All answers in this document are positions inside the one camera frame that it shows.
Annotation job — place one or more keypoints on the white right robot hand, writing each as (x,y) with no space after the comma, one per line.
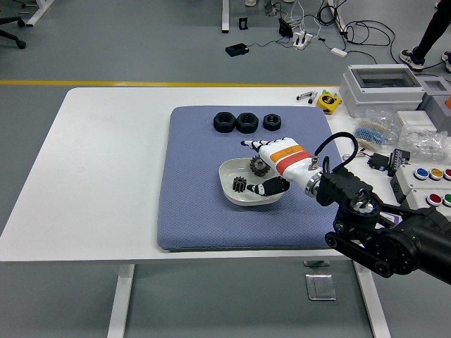
(289,158)

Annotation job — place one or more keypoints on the large dark bevel gear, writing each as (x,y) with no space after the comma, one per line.
(259,168)

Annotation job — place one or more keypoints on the small black spur gear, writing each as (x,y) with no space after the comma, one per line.
(239,184)

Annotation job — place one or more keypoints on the white square dish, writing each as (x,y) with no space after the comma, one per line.
(232,169)

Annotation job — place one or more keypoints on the small black hex nut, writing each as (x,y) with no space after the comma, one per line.
(271,122)

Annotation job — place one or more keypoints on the large black hex nut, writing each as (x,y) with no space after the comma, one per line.
(224,122)
(247,122)

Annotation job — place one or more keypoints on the grey junction box clear lid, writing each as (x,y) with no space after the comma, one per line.
(380,95)

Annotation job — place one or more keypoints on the grey three-button control box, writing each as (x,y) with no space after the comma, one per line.
(408,183)

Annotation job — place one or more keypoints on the small white plastic box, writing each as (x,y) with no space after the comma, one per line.
(414,119)

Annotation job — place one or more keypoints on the grey two-button control box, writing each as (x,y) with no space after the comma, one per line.
(421,199)

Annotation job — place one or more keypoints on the grey box with window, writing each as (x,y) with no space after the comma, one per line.
(438,105)

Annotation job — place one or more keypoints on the silver pen tool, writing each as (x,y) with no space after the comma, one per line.
(306,95)

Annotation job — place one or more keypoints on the yellow tape measure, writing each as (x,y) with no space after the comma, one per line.
(328,103)

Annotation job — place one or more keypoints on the blue resistor tape strip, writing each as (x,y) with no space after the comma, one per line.
(368,135)

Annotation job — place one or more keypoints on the black servo motor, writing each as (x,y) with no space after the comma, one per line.
(378,161)

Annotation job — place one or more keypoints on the clear plastic parts bag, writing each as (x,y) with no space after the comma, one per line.
(378,116)

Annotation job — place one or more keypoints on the blue-grey padded mat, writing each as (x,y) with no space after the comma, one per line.
(197,211)

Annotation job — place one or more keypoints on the white power adapter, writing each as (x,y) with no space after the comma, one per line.
(339,52)

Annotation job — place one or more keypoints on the white power strip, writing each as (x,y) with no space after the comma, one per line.
(302,39)

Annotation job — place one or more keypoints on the black power adapter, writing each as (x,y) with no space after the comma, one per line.
(237,49)

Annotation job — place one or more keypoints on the purple-edged label card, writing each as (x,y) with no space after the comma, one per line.
(394,218)

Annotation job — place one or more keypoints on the black charger device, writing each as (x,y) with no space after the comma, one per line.
(284,27)

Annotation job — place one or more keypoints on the metal floor outlet plate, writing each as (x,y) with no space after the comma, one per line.
(320,287)

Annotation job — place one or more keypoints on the crumpled clear plastic bag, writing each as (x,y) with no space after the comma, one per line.
(423,141)

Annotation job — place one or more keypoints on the slanted white desk leg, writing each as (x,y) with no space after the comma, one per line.
(337,15)

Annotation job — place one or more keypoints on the white table leg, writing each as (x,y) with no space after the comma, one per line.
(121,299)
(373,310)

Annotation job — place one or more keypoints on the person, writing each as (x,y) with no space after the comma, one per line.
(431,28)

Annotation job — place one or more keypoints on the white desk foot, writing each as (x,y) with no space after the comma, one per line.
(38,12)

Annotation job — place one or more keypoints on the black office chair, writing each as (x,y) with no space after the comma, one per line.
(10,21)

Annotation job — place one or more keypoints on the small black bracket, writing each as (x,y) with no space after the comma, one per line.
(244,24)

